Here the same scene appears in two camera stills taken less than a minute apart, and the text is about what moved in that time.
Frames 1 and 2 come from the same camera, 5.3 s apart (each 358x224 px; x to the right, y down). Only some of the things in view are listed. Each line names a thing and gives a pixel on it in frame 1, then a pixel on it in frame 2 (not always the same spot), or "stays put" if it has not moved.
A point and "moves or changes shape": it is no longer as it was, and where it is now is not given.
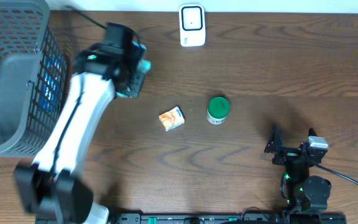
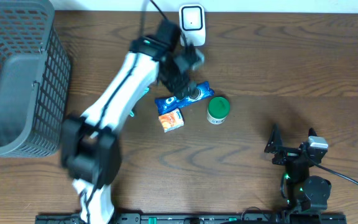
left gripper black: [132, 71] -> [173, 83]
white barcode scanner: [192, 25] stays put
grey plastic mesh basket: [23, 76] stays put
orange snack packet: [172, 119] stays put
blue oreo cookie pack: [52, 86] -> [163, 104]
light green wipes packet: [133, 89] moves or changes shape
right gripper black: [273, 144] stays put
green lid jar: [218, 108] stays put
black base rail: [220, 218] stays put
